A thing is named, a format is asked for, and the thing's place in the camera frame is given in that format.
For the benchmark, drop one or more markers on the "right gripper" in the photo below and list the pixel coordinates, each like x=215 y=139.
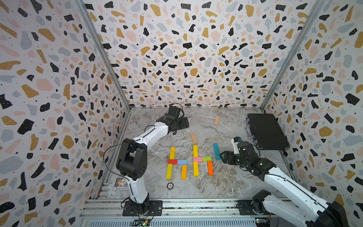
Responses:
x=230 y=154

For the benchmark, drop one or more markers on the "circuit board with leds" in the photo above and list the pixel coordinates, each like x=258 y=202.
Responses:
x=141 y=223

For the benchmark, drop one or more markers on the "black briefcase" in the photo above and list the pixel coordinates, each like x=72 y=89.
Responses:
x=266 y=132

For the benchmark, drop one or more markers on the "teal block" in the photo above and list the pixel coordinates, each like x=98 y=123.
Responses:
x=216 y=151

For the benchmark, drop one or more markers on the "small card box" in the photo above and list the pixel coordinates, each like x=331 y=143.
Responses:
x=120 y=182

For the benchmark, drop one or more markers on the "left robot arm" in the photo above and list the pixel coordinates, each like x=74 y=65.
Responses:
x=132 y=153

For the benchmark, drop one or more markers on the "orange-yellow block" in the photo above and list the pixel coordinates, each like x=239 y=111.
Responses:
x=184 y=172

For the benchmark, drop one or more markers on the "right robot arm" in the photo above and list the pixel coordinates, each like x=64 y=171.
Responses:
x=305 y=209

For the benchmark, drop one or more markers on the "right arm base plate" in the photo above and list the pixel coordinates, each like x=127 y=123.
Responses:
x=249 y=207

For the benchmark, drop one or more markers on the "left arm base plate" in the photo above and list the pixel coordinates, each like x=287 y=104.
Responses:
x=148 y=208

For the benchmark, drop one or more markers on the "green block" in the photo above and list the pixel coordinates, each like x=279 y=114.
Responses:
x=207 y=158

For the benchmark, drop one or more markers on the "aluminium front rail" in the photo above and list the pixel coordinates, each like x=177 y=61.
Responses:
x=191 y=208

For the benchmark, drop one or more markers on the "pink block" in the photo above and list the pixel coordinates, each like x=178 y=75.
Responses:
x=198 y=159

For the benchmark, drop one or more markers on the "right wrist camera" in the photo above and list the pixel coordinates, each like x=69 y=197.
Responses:
x=236 y=142

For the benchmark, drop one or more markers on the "light blue block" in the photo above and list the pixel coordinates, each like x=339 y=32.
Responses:
x=182 y=162

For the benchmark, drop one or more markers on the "red block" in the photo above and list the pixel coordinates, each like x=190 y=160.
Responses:
x=173 y=162

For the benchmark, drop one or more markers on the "tan wooden block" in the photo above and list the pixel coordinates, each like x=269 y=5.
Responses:
x=194 y=139

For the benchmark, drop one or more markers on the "lime yellow block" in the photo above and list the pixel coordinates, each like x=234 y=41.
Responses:
x=169 y=171

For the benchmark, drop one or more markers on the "orange block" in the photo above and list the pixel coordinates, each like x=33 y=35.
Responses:
x=210 y=168

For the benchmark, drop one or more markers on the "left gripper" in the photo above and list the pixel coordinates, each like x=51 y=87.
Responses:
x=185 y=122

